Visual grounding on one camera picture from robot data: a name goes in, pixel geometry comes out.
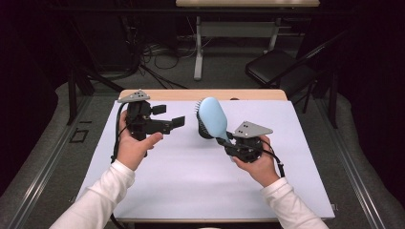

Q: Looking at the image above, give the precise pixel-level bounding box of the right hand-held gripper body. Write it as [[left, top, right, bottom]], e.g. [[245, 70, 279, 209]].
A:
[[224, 120, 274, 164]]

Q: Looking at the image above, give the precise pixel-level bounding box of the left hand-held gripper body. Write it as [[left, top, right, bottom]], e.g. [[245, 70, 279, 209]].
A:
[[117, 89, 175, 157]]

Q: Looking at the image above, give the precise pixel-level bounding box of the light blue hairbrush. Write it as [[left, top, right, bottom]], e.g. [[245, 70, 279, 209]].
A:
[[194, 96, 235, 148]]

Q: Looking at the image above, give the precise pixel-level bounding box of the person's right hand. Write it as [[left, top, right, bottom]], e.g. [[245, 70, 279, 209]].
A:
[[231, 135, 282, 189]]

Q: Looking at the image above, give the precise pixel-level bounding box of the person's left hand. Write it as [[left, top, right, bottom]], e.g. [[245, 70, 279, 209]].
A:
[[117, 110, 164, 172]]

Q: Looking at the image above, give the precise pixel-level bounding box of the white table mat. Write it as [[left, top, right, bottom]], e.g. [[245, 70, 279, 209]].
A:
[[75, 99, 336, 220]]

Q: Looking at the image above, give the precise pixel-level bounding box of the black metal stand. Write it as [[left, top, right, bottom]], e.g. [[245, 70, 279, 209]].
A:
[[65, 18, 126, 126], [329, 70, 339, 129]]

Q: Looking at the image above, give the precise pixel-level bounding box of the black folding chair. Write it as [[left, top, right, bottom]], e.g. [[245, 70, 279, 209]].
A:
[[245, 30, 348, 98]]

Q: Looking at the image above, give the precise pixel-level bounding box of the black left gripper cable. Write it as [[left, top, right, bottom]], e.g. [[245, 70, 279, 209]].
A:
[[110, 102, 129, 164]]

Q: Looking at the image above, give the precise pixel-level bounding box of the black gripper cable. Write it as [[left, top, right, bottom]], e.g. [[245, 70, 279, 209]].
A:
[[110, 102, 129, 164], [251, 139, 287, 178]]

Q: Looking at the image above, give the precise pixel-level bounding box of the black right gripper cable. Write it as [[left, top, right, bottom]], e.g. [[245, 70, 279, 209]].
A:
[[251, 139, 287, 178]]

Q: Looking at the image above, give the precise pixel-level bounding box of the bundle of floor cables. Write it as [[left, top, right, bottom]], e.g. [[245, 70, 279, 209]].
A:
[[139, 39, 200, 91]]

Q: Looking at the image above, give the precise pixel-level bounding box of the white metal frame desk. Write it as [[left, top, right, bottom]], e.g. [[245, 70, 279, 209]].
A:
[[176, 0, 320, 81]]

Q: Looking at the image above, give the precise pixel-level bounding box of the metal floor rail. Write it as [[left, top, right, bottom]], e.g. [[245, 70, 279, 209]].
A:
[[314, 97, 387, 229], [6, 94, 94, 229]]

